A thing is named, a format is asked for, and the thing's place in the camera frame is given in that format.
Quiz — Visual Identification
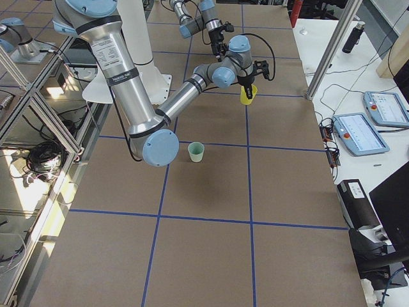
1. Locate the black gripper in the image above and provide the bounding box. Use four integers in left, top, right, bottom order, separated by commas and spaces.
238, 73, 255, 99
209, 27, 226, 48

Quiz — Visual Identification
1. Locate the yellow cup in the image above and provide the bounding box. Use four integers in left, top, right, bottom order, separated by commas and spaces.
240, 84, 258, 106

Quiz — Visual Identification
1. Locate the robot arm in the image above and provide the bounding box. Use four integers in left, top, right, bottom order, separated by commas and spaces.
53, 1, 255, 167
163, 1, 234, 58

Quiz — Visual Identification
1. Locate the neighbouring robot base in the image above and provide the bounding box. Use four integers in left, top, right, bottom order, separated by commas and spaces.
1, 17, 47, 65

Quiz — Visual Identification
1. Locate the light green cup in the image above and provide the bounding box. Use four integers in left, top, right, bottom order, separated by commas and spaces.
187, 141, 205, 162

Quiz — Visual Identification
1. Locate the near teach pendant tablet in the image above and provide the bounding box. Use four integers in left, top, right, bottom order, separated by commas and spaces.
333, 113, 390, 157

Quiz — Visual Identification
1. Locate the teach pendant tablet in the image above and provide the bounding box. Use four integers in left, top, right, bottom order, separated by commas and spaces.
333, 113, 390, 157
364, 91, 408, 128

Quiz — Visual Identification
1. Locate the dark grey bottle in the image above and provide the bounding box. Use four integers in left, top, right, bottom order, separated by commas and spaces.
342, 21, 366, 54

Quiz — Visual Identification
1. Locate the far teach pendant tablet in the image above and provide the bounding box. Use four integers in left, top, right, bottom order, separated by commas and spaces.
364, 91, 408, 128

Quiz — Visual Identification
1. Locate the black device box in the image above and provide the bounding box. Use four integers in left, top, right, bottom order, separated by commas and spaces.
337, 179, 384, 242

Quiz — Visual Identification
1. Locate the black monitor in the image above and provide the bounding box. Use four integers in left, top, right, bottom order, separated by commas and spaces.
369, 162, 408, 250

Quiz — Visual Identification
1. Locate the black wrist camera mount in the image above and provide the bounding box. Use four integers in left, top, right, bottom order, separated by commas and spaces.
253, 60, 270, 80

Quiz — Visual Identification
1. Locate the black braided cable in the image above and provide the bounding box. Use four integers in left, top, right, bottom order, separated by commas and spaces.
241, 33, 276, 81

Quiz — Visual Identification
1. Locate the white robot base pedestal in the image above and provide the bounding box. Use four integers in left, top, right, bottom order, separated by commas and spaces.
79, 1, 172, 106

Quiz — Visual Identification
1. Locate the aluminium frame post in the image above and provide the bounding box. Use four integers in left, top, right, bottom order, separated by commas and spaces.
305, 0, 362, 100

